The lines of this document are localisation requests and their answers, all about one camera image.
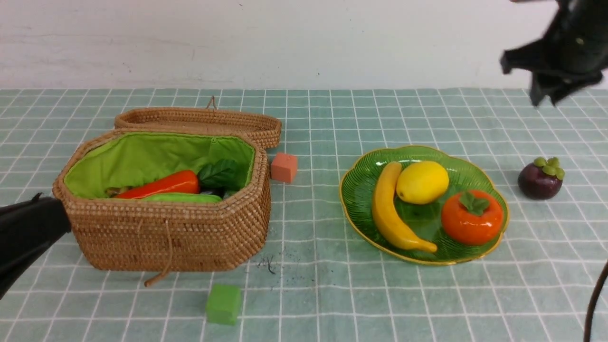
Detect purple eggplant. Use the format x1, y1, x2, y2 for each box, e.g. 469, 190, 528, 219
199, 188, 226, 200

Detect orange persimmon green calyx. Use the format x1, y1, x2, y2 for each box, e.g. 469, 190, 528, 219
441, 189, 504, 246

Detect yellow banana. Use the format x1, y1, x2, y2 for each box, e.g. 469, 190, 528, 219
371, 161, 438, 253

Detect yellow lemon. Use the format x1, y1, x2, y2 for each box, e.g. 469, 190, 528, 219
396, 161, 450, 205

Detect black cable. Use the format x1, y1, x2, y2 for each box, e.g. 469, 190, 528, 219
583, 260, 608, 342

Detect light green cucumber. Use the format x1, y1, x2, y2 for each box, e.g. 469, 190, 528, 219
141, 193, 223, 203

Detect green checkered tablecloth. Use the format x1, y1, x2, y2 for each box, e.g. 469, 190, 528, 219
0, 88, 608, 342

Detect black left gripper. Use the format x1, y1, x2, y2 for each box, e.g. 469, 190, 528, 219
0, 192, 71, 297

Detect woven rattan basket lid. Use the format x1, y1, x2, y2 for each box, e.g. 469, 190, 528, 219
114, 97, 282, 149

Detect orange carrot green leaves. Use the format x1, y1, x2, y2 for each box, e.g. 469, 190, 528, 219
106, 159, 240, 200

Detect green foam cube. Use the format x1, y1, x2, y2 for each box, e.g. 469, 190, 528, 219
206, 284, 242, 325

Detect pink foam cube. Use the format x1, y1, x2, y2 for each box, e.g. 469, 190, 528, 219
271, 152, 298, 184

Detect woven rattan basket green lining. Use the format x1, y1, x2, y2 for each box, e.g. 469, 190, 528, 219
53, 129, 272, 273

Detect green leaf-shaped glass plate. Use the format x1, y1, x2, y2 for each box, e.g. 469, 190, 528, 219
339, 145, 510, 266

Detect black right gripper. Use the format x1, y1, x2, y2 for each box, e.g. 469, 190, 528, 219
500, 0, 608, 107

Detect purple mangosteen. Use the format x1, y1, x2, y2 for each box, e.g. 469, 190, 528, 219
517, 157, 565, 200

